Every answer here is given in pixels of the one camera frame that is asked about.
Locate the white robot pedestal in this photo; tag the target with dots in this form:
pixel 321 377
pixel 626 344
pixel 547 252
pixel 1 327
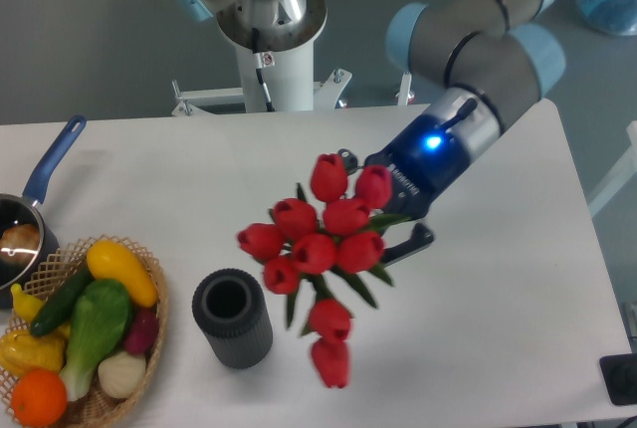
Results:
pixel 274 44

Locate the blue handled saucepan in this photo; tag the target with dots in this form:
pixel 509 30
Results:
pixel 25 208

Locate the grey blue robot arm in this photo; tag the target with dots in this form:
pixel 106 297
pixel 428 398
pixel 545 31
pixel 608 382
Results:
pixel 492 60

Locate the dark grey ribbed vase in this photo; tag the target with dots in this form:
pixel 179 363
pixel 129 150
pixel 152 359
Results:
pixel 230 309

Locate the black device at edge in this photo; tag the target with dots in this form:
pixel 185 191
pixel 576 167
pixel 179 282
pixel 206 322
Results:
pixel 619 375

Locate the purple red radish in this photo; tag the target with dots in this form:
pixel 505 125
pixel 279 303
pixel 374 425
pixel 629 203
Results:
pixel 142 333

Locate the woven wicker basket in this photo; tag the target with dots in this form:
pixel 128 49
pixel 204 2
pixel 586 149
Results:
pixel 97 409

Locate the yellow squash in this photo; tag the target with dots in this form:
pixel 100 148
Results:
pixel 108 259

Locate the green bok choy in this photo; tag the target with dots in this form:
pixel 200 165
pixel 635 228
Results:
pixel 99 319

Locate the white garlic bulb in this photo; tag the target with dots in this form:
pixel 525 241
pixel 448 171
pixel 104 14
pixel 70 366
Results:
pixel 120 374

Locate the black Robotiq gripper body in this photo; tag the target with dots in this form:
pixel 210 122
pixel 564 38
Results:
pixel 423 162

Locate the green cucumber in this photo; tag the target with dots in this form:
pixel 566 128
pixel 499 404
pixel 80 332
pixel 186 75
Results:
pixel 59 306

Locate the brown bread roll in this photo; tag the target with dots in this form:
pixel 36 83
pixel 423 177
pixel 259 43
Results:
pixel 19 245

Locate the yellow banana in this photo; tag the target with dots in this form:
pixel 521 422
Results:
pixel 25 306

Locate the white frame at right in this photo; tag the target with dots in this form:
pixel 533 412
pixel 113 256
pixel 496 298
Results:
pixel 616 177

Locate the yellow corn cob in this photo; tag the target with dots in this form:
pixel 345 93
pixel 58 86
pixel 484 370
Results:
pixel 22 352

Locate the orange fruit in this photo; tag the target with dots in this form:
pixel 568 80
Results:
pixel 39 398

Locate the red tulip bouquet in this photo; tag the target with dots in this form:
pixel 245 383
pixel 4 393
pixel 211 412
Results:
pixel 335 226

